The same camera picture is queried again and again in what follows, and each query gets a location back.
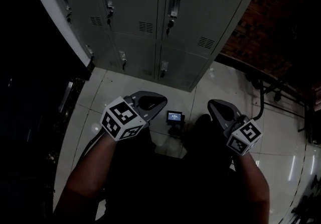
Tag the person's left forearm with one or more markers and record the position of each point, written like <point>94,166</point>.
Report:
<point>87,175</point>

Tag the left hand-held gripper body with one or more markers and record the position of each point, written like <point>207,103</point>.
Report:
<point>120,120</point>

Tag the black chair with metal frame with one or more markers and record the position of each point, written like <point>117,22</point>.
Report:
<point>276,92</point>

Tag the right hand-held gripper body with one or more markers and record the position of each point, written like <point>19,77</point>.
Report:
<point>244,137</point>

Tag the person's right forearm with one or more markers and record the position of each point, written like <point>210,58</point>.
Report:
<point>253,182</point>

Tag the small black screen device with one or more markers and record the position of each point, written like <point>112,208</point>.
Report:
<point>174,117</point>

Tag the small metal door key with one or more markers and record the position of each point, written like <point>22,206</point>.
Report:
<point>162,74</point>

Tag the grey locker door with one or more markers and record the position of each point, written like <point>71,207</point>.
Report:
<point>185,67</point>

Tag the person's body in black clothes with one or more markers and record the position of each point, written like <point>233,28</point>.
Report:
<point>170,180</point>

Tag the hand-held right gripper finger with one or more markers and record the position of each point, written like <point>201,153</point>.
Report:
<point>229,105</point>
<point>217,118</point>

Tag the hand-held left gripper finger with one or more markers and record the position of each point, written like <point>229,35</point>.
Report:
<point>156,111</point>
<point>153,93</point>

